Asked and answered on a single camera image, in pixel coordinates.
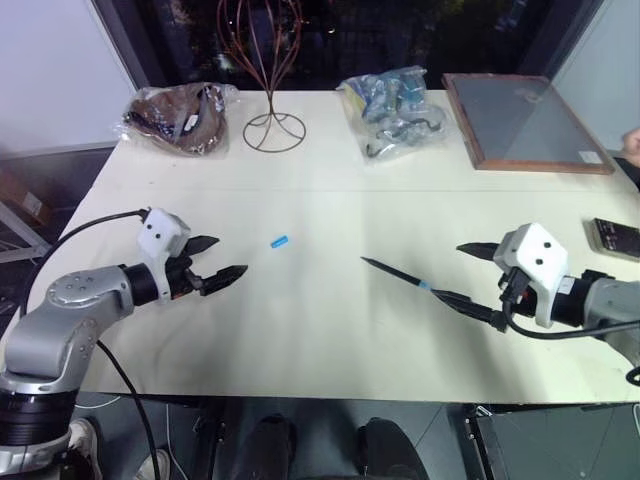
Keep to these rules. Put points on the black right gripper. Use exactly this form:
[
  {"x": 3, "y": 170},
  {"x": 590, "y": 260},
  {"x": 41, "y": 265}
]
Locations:
[{"x": 520, "y": 295}]

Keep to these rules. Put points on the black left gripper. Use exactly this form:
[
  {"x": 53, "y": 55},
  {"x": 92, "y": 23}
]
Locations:
[{"x": 181, "y": 280}]

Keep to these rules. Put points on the black pen with blue band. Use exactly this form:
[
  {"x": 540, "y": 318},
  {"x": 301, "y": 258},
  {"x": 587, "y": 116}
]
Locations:
[{"x": 395, "y": 272}]

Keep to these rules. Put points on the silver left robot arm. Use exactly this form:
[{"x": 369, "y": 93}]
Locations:
[{"x": 60, "y": 320}]

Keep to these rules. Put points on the small blue pen cap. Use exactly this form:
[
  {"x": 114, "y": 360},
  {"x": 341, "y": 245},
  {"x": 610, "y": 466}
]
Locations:
[{"x": 280, "y": 242}]

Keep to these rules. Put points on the bystander bare hand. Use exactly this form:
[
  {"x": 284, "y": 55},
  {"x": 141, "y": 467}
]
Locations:
[{"x": 634, "y": 145}]

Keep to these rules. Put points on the plastic bag of brown items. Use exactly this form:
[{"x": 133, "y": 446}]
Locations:
[{"x": 180, "y": 120}]

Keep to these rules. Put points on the black smartphone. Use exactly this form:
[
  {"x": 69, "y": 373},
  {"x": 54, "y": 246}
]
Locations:
[{"x": 615, "y": 236}]

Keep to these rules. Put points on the wooden framed glass panel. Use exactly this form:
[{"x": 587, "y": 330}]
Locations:
[{"x": 525, "y": 120}]

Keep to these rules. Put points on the black equipment case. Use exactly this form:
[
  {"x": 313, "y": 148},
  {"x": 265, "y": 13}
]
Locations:
[{"x": 550, "y": 445}]

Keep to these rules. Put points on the plastic bag of blue items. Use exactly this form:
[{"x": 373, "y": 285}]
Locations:
[{"x": 395, "y": 110}]

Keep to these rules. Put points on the bystander dark sleeve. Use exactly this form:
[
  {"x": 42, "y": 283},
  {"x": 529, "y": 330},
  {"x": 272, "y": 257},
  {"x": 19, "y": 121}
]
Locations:
[{"x": 631, "y": 172}]

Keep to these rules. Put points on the dark rounded shape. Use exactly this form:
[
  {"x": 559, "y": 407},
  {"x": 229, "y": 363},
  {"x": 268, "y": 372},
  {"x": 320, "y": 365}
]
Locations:
[
  {"x": 267, "y": 445},
  {"x": 390, "y": 447}
]

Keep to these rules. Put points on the white metal rack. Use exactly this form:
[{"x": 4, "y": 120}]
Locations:
[{"x": 20, "y": 235}]

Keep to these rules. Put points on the brown cardboard box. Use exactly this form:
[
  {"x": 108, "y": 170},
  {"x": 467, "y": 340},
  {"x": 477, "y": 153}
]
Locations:
[{"x": 22, "y": 195}]

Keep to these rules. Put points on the white sneaker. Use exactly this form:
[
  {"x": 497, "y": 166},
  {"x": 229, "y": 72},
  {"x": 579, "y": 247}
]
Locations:
[
  {"x": 86, "y": 445},
  {"x": 152, "y": 465}
]

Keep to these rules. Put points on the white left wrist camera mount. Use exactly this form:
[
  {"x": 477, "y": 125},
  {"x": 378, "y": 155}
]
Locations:
[{"x": 160, "y": 232}]

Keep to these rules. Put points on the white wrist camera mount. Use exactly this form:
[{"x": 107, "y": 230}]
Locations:
[
  {"x": 537, "y": 255},
  {"x": 160, "y": 232}
]

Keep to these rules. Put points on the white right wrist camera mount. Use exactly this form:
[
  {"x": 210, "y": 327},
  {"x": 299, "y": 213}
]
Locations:
[{"x": 537, "y": 255}]

